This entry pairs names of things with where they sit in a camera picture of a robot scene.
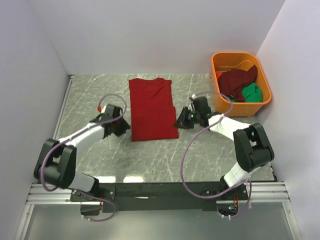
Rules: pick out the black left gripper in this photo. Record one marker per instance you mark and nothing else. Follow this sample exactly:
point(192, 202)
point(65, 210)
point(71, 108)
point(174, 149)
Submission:
point(124, 126)

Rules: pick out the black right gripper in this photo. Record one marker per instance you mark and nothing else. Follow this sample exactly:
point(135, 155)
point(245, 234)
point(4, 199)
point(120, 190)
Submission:
point(182, 121)

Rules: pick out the bright red t shirt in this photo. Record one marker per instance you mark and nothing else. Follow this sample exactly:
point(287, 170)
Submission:
point(153, 113)

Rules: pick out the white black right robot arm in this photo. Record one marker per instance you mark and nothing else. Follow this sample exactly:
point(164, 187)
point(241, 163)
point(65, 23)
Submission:
point(252, 147)

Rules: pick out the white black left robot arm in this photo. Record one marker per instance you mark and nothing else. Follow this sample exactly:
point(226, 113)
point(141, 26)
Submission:
point(56, 164)

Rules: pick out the orange red garment in basket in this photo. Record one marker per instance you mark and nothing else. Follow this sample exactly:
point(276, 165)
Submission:
point(218, 74)

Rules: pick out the dark maroon t shirt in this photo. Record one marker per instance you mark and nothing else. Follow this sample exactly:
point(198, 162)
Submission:
point(231, 82)

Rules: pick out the orange plastic laundry basket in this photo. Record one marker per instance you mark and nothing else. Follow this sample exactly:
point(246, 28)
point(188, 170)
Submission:
point(226, 61)

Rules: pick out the green t shirt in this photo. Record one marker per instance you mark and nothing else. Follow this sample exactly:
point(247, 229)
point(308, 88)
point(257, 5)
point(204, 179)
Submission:
point(251, 94)

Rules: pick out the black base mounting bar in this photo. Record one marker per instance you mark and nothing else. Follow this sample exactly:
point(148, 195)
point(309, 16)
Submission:
point(145, 196)

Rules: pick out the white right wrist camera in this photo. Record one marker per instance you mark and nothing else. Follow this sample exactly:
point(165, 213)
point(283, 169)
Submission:
point(193, 105)

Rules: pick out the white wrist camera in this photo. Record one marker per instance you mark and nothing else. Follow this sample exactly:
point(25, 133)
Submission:
point(101, 109)
point(193, 105)

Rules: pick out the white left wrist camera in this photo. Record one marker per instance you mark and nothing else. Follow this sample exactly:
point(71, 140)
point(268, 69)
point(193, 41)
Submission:
point(101, 109)

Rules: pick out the aluminium frame rail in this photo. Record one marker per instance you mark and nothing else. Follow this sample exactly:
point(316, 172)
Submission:
point(262, 192)

